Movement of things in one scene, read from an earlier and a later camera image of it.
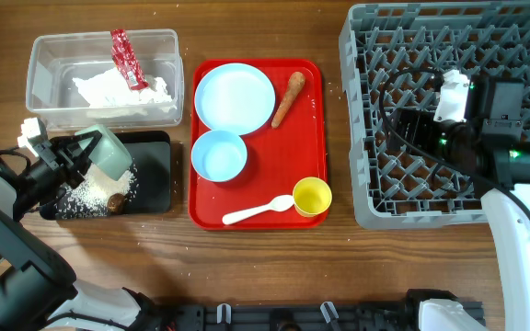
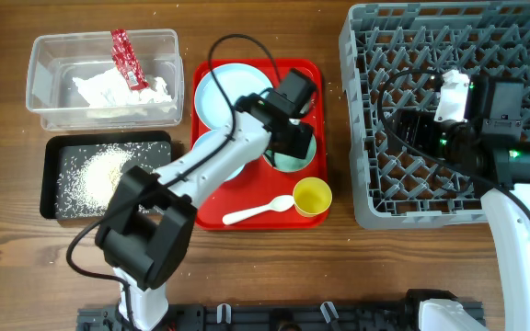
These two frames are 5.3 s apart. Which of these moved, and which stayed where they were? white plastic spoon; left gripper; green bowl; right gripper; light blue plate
Moved: left gripper; green bowl
Stayed: light blue plate; right gripper; white plastic spoon
